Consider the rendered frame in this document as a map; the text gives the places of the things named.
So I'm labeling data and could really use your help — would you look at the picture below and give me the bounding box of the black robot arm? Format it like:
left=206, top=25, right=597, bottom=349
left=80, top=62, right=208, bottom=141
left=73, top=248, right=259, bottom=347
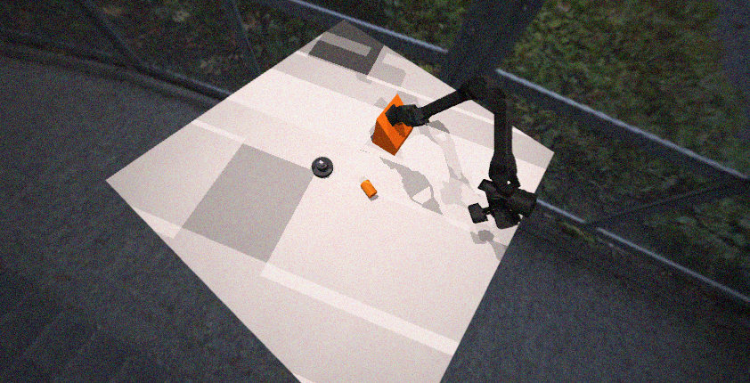
left=385, top=75, right=538, bottom=229

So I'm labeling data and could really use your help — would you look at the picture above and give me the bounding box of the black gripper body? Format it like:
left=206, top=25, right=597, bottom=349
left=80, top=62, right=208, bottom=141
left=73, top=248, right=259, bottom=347
left=468, top=201, right=506, bottom=224

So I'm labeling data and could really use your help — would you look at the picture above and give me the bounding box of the black round pedestal with silver shaft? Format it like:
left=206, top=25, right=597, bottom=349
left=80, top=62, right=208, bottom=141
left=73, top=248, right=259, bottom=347
left=312, top=157, right=333, bottom=178

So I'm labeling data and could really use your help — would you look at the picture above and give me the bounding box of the orange knob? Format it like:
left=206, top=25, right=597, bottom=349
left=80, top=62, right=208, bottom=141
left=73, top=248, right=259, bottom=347
left=360, top=180, right=377, bottom=198

